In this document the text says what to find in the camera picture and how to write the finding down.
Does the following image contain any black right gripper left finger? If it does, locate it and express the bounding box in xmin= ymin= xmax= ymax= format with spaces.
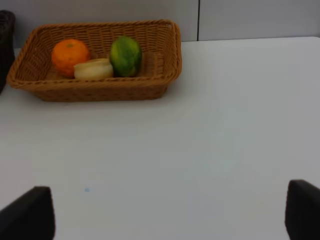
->
xmin=0 ymin=186 xmax=55 ymax=240

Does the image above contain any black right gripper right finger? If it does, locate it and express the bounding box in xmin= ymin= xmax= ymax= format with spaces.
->
xmin=284 ymin=179 xmax=320 ymax=240

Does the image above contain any red yellow peach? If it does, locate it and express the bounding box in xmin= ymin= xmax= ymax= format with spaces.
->
xmin=74 ymin=58 xmax=114 ymax=81

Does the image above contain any orange tangerine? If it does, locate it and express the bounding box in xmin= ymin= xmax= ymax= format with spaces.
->
xmin=51 ymin=39 xmax=91 ymax=78

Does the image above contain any green lime fruit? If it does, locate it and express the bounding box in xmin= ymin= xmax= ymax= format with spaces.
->
xmin=109 ymin=35 xmax=142 ymax=78

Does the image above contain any light brown wicker basket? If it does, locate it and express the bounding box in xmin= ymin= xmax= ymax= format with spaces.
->
xmin=6 ymin=19 xmax=182 ymax=102

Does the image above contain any dark brown wicker basket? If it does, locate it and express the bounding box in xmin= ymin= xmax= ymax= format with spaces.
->
xmin=0 ymin=10 xmax=16 ymax=93

